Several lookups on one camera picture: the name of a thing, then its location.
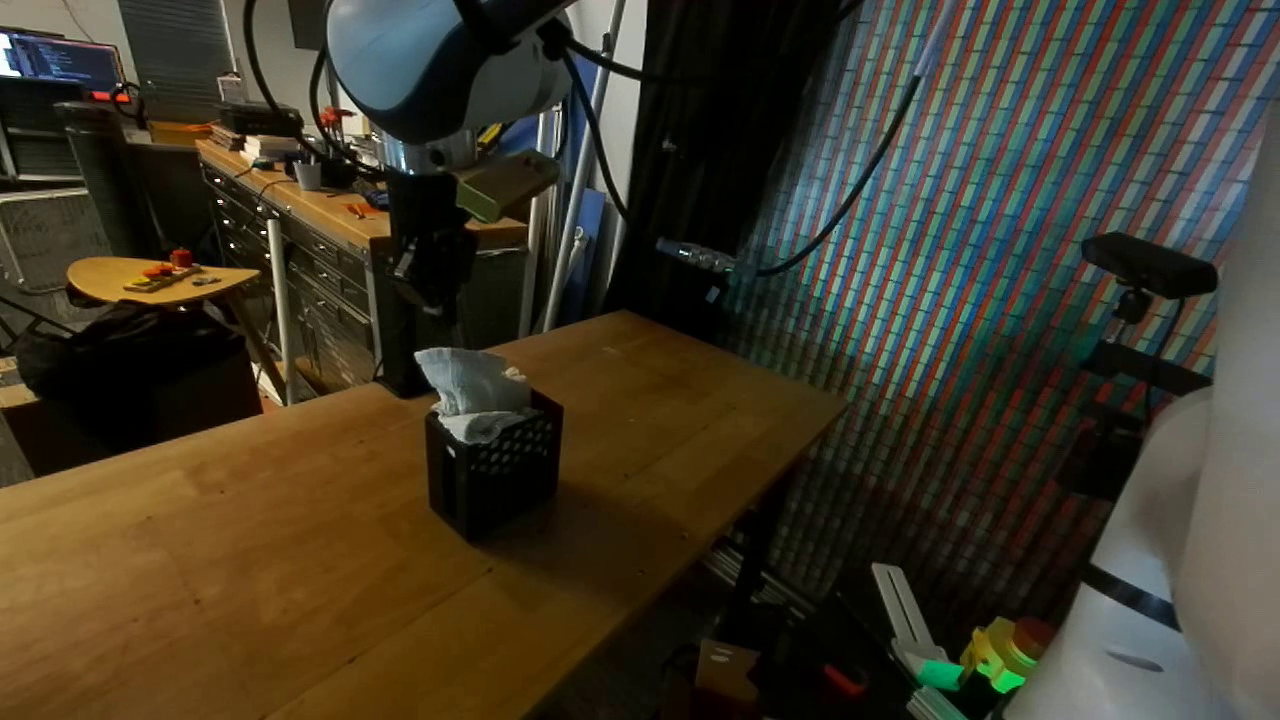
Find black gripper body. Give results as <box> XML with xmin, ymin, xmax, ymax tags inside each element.
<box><xmin>384</xmin><ymin>169</ymin><xmax>479</xmax><ymax>280</ymax></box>

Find grey cloth towel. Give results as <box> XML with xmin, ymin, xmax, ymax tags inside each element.
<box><xmin>413</xmin><ymin>345</ymin><xmax>539</xmax><ymax>447</ymax></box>

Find black perforated plastic box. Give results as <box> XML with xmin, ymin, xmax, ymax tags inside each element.
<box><xmin>423</xmin><ymin>388</ymin><xmax>566</xmax><ymax>542</ymax></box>

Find wooden workbench with drawers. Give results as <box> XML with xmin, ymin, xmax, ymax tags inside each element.
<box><xmin>196</xmin><ymin>135</ymin><xmax>532</xmax><ymax>391</ymax></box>

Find leaning aluminium strut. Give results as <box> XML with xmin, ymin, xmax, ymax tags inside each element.
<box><xmin>537</xmin><ymin>91</ymin><xmax>607</xmax><ymax>331</ymax></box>

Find red hand tool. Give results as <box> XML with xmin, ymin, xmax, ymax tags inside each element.
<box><xmin>123</xmin><ymin>249</ymin><xmax>206</xmax><ymax>296</ymax></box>

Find black bag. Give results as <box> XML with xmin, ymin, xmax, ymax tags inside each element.
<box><xmin>11</xmin><ymin>299</ymin><xmax>265</xmax><ymax>451</ymax></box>

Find round wooden stool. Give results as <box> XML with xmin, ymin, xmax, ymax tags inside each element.
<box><xmin>64</xmin><ymin>250</ymin><xmax>265</xmax><ymax>310</ymax></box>

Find monitor with blue screen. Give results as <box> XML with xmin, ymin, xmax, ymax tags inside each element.
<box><xmin>0</xmin><ymin>29</ymin><xmax>123</xmax><ymax>91</ymax></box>

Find white plastic bar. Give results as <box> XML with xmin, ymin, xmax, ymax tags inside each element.
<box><xmin>869</xmin><ymin>558</ymin><xmax>953</xmax><ymax>664</ymax></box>

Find green yellow plastic parts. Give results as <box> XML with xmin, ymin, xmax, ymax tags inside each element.
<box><xmin>914</xmin><ymin>613</ymin><xmax>1057</xmax><ymax>720</ymax></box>

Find tan wrist camera block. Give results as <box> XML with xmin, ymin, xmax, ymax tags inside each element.
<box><xmin>456</xmin><ymin>152</ymin><xmax>565</xmax><ymax>222</ymax></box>

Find black camera stand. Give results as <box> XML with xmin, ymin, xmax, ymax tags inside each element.
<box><xmin>1057</xmin><ymin>296</ymin><xmax>1224</xmax><ymax>504</ymax></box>

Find black camera on stand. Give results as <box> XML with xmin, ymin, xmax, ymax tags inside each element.
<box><xmin>1076</xmin><ymin>233</ymin><xmax>1219</xmax><ymax>309</ymax></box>

